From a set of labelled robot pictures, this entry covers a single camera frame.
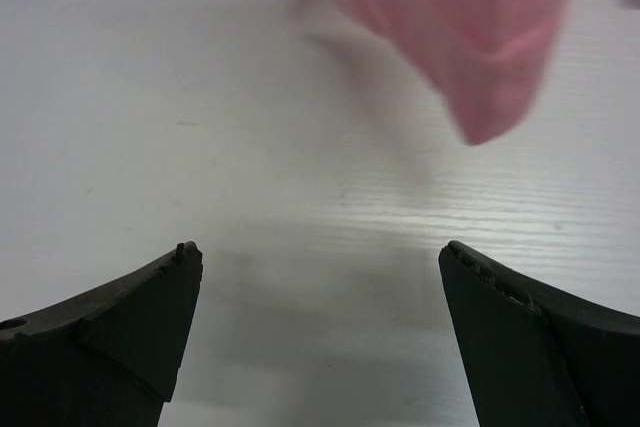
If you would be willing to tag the pink t shirt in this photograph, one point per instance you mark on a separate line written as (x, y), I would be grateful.
(486, 57)

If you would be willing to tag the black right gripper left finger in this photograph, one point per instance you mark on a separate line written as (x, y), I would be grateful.
(107, 357)

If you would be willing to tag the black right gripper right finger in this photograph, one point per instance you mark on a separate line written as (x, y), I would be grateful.
(535, 355)

